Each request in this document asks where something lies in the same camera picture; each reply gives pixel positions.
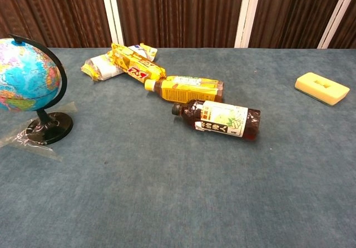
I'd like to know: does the yellow sponge with green pad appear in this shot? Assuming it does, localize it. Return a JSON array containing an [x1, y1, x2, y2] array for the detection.
[[294, 72, 351, 107]]

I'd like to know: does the blue table cloth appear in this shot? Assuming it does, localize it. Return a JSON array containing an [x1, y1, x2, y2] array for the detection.
[[0, 47, 356, 248]]

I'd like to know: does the small white yellow snack packet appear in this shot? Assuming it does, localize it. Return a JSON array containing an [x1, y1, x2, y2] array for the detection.
[[128, 42, 159, 62]]

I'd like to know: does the clear adhesive tape strip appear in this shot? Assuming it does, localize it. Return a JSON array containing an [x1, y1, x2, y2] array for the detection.
[[7, 122, 63, 162], [0, 101, 78, 148]]

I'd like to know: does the tea bottle with yellow label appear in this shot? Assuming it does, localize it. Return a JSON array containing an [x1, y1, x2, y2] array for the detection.
[[144, 75, 225, 103]]

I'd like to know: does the white screen frame post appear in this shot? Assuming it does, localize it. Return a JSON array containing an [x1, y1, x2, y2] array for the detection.
[[317, 0, 356, 49], [234, 0, 263, 48], [99, 0, 125, 46]]

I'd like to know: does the dark tea bottle white label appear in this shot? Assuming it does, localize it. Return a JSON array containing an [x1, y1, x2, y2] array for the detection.
[[171, 99, 261, 142]]

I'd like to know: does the blue globe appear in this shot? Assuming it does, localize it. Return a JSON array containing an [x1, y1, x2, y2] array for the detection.
[[0, 33, 74, 146]]

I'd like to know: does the white and yellow snack bag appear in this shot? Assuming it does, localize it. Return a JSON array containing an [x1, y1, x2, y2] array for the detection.
[[80, 51, 126, 82]]

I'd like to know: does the brown ribbed screen panel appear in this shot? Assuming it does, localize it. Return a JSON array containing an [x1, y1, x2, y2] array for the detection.
[[327, 0, 356, 49], [0, 0, 112, 49], [113, 0, 246, 49], [248, 0, 349, 49]]

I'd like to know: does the yellow snack pack red logo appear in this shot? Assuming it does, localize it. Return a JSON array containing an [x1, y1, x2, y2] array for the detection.
[[111, 42, 167, 83]]

